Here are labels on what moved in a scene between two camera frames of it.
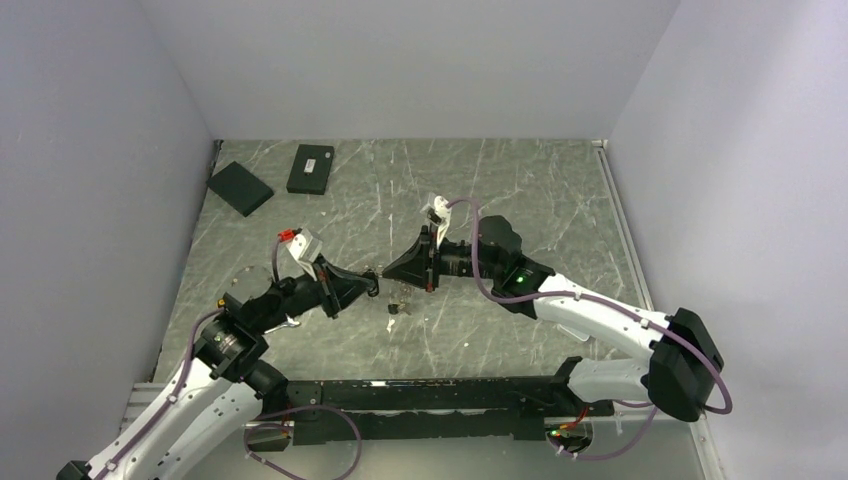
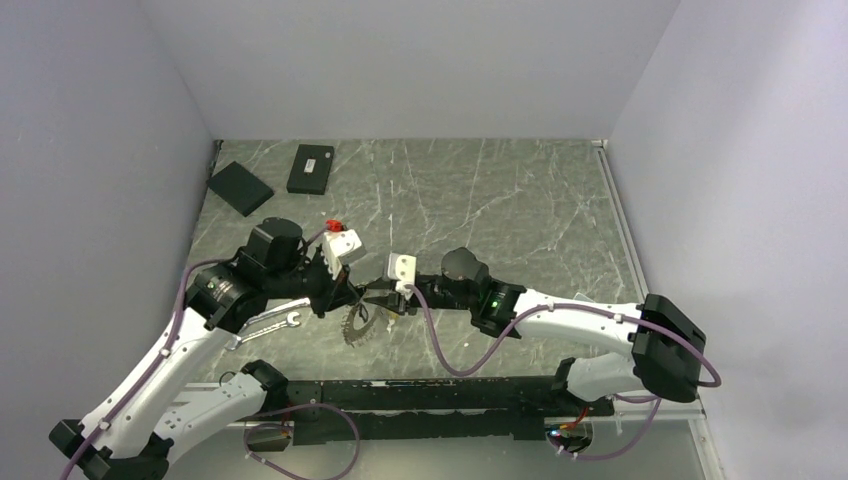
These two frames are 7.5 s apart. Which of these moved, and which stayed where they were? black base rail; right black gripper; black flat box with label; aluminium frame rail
Moved: right black gripper
Stayed: black base rail; black flat box with label; aluminium frame rail
